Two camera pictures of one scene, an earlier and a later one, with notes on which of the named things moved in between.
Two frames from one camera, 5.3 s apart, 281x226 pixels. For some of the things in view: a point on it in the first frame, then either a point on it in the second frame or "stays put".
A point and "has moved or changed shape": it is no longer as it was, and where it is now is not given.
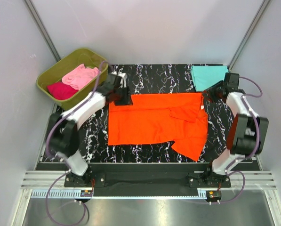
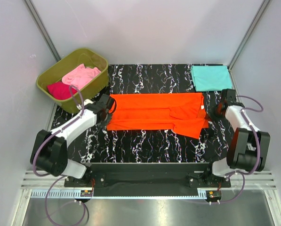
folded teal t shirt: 205,76 stays put
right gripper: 210,90 → 218,104
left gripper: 126,100 → 101,123
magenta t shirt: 60,90 stays put
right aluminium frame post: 248,33 stays put
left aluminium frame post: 34,12 stays put
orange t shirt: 181,118 has moved or changed shape
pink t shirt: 80,76 stays put
